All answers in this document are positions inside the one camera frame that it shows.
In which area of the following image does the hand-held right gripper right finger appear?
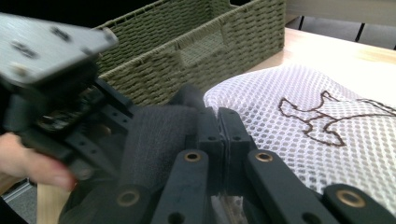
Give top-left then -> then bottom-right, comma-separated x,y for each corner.
219,106 -> 340,224

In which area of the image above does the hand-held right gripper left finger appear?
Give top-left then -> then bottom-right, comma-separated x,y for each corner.
150,106 -> 225,224

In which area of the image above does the dark cloth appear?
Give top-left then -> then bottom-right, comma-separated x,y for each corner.
118,83 -> 207,195

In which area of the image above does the green woven basket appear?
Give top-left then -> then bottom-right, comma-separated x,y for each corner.
92,0 -> 287,107

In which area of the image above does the white mesh laundry bag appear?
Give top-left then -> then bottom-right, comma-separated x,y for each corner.
203,63 -> 396,217

